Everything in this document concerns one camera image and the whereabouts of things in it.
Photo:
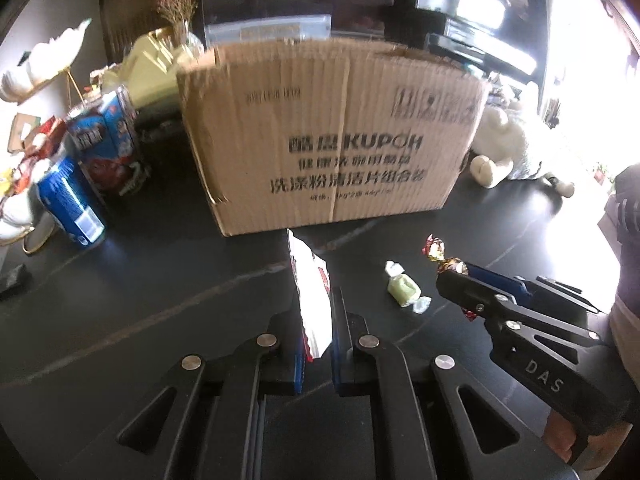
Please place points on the person's clothed body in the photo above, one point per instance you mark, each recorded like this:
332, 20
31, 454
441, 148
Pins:
627, 200

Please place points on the glass vase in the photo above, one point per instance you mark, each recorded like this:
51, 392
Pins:
192, 42

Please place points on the green wrapped candy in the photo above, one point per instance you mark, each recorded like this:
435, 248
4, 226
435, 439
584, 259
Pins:
402, 290

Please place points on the blue snack carton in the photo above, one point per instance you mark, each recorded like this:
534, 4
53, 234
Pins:
107, 145

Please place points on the red gold candy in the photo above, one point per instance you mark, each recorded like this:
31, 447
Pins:
440, 252

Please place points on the gold faceted gift box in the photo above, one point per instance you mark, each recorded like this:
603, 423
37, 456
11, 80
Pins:
145, 70

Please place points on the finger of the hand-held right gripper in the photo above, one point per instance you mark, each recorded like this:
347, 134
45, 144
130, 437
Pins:
465, 292
492, 280

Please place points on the white and red snack packet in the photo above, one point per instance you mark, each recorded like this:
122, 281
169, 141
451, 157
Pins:
312, 305

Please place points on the person's right hand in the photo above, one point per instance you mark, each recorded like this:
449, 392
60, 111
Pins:
562, 435

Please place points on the clear plastic container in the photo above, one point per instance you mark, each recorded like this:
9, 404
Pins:
270, 27

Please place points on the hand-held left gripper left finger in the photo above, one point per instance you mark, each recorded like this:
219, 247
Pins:
300, 370

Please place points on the white shell-shaped stand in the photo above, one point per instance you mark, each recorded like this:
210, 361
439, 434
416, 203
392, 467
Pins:
50, 60

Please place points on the black flat object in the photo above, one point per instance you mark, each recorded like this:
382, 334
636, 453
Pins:
12, 281

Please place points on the dried flower bouquet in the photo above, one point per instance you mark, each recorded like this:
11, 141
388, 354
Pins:
177, 7

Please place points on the pile of red snack packets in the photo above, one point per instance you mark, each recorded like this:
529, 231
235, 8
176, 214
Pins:
40, 145

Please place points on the white plush toy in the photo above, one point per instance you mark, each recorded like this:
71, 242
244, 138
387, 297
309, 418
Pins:
505, 135

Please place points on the white shell dish gold base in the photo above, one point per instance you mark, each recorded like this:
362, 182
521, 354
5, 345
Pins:
17, 215

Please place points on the small brown cardboard box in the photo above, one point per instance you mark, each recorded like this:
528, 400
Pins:
22, 130

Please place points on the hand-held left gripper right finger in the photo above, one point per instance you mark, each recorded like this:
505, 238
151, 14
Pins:
337, 355

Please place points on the blue drink can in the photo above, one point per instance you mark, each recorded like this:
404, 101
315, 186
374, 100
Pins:
70, 205

